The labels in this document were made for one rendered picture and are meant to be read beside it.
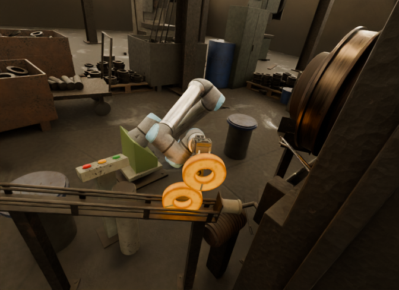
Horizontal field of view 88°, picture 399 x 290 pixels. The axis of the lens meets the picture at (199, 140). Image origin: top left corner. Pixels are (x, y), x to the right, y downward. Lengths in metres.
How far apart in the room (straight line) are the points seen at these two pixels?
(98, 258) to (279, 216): 1.19
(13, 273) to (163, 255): 0.81
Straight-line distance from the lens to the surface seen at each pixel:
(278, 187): 0.86
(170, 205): 0.83
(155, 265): 1.49
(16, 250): 1.78
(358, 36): 0.85
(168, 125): 1.02
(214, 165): 0.70
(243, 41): 4.46
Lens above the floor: 1.33
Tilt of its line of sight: 32 degrees down
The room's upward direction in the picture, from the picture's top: 8 degrees clockwise
